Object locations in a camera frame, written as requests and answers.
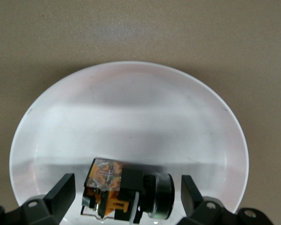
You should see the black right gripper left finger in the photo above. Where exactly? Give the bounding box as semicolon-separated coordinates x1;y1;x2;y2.
0;172;76;225

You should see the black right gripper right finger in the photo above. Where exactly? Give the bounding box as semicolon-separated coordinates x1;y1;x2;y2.
177;174;281;225

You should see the orange and black push-button switch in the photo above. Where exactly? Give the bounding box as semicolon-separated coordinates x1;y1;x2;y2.
80;157;176;222

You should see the pale pink round plate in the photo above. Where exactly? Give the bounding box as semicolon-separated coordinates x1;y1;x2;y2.
8;61;250;225

